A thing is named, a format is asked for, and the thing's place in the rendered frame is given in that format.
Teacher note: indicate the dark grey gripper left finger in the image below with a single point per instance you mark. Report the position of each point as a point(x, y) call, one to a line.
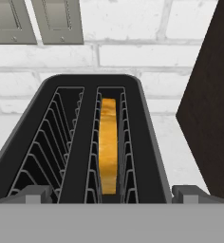
point(34, 193)

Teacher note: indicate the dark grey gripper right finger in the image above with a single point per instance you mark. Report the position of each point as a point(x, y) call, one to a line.
point(190, 193)

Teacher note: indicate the black toaster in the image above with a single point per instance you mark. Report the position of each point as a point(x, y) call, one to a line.
point(76, 145)

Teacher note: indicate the golden bread slice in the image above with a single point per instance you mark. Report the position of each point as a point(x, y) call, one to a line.
point(108, 145)

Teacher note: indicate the dark brown cabinet panel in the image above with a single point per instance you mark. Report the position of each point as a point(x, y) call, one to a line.
point(212, 101)

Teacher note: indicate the grey wall switch plate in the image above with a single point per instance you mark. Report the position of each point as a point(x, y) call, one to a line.
point(58, 20)
point(10, 20)

